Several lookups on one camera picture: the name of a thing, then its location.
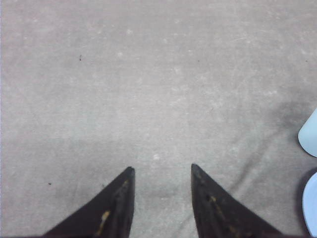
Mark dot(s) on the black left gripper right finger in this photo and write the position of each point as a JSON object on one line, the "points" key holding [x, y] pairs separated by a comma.
{"points": [[218, 215]]}

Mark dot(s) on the blue plastic plate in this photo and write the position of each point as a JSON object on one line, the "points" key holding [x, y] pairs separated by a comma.
{"points": [[309, 205]]}

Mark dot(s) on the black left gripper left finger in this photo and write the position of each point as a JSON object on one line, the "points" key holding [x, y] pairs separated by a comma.
{"points": [[108, 215]]}

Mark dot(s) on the light blue plastic cup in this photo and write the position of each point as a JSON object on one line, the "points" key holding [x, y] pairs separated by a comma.
{"points": [[307, 135]]}

